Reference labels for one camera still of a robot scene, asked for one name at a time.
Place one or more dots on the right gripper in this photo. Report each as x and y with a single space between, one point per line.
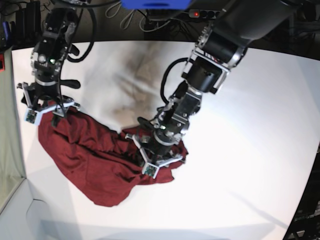
42 99

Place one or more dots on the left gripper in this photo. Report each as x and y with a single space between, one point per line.
157 150

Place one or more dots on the dark red t-shirt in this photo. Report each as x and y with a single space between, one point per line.
99 161

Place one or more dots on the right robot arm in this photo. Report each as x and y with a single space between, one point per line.
56 42

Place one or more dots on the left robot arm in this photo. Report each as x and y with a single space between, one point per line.
220 48

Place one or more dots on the red box at left edge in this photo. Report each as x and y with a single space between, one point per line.
2 62

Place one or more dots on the blue box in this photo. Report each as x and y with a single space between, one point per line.
156 4

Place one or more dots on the black power strip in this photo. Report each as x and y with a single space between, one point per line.
203 14

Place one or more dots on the blue handle at left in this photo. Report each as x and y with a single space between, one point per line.
7 31

